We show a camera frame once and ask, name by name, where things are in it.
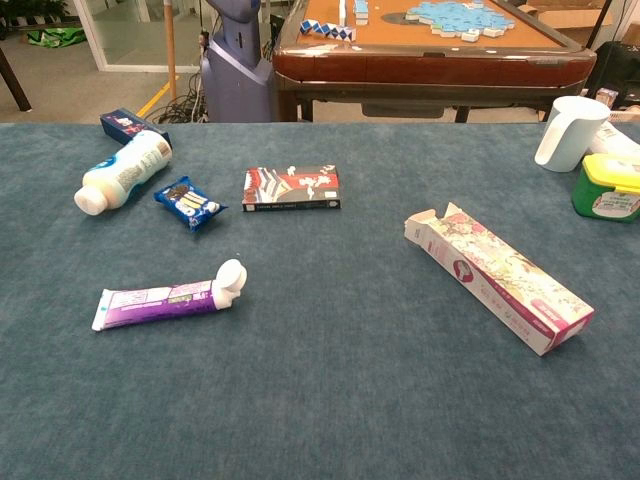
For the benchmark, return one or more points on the brown cardboard box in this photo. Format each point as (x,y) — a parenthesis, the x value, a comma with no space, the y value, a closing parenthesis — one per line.
(570,17)

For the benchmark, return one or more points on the blue mahjong tile stack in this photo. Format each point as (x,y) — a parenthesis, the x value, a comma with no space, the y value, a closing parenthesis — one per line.
(361,12)

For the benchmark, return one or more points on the white plastic cup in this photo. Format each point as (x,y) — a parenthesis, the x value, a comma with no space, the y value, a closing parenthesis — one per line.
(570,135)

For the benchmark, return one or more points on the white bottle blue label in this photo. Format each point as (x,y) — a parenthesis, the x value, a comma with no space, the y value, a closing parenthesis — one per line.
(125,172)

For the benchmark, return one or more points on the black chair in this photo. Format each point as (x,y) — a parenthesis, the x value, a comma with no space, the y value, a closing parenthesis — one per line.
(620,65)

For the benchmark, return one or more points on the brown mahjong table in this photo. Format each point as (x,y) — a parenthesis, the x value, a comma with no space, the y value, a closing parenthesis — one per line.
(425,67)

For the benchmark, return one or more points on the red white flat box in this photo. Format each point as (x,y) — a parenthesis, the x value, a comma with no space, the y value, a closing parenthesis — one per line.
(290,187)

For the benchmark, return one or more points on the blue mahjong tile pile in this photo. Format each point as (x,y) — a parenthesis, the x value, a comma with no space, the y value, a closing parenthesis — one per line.
(450,15)

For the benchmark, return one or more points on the blue cookie packet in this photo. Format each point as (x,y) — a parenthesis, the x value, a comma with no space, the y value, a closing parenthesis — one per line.
(190,202)

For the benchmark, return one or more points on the green tub yellow lid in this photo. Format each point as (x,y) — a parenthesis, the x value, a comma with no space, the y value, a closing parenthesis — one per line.
(605,200)

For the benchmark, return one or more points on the dark blue small carton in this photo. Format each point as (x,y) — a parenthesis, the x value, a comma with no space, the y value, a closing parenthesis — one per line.
(120,125)

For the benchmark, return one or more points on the small printed box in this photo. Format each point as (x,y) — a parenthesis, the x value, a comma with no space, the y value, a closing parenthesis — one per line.
(607,96)

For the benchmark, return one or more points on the blue white snake puzzle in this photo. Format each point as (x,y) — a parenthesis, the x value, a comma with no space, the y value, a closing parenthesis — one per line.
(325,30)

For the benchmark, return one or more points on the green bag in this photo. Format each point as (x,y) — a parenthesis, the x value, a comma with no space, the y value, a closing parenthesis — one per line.
(55,36)

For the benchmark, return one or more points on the white door frame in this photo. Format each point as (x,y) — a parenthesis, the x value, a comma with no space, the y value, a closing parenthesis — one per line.
(95,40)

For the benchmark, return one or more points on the green potted plants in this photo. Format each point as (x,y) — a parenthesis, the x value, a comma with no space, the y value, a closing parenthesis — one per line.
(30,9)

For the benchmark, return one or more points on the wooden pole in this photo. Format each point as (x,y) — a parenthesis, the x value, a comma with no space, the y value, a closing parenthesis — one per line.
(170,50)

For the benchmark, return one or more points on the floral pink toothpaste carton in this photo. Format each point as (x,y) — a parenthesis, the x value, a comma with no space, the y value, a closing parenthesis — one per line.
(500,280)

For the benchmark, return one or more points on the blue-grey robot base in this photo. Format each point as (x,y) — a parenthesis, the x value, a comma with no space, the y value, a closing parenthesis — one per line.
(235,75)

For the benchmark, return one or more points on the purple toothpaste tube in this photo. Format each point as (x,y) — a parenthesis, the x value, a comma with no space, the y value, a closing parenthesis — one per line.
(150,305)

